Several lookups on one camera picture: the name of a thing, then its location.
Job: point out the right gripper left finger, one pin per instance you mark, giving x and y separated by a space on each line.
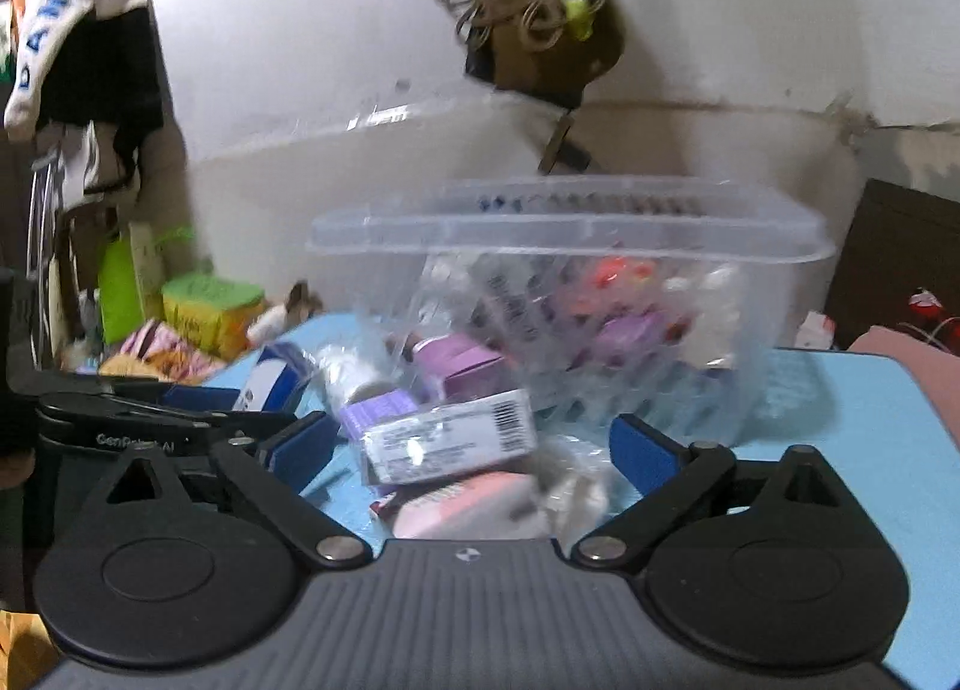
178 561

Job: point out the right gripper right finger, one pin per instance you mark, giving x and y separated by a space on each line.
755 563

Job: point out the yellow green tin box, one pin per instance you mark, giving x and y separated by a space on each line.
211 313

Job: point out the white blue tube box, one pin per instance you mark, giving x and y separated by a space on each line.
277 380

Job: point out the pink pillow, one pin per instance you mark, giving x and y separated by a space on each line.
937 373

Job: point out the clear plastic perforated basket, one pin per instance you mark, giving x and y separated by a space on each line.
657 296

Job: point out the white pink barcode box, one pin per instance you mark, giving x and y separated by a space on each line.
448 441

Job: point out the dark wooden headboard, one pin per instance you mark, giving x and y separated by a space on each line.
899 240

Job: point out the small purple medicine box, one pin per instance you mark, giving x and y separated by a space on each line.
457 368

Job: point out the brown hanging bag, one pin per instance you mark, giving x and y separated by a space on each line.
545 49

